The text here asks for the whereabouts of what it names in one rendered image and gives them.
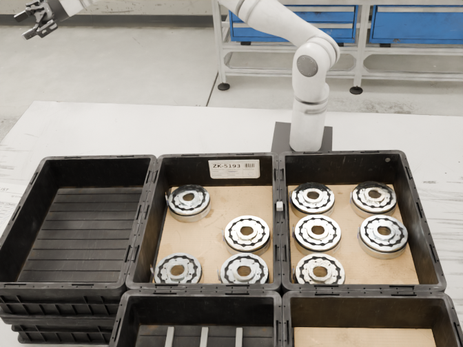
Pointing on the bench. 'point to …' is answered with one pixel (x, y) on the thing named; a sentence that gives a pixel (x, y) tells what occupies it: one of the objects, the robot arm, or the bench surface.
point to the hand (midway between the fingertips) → (21, 27)
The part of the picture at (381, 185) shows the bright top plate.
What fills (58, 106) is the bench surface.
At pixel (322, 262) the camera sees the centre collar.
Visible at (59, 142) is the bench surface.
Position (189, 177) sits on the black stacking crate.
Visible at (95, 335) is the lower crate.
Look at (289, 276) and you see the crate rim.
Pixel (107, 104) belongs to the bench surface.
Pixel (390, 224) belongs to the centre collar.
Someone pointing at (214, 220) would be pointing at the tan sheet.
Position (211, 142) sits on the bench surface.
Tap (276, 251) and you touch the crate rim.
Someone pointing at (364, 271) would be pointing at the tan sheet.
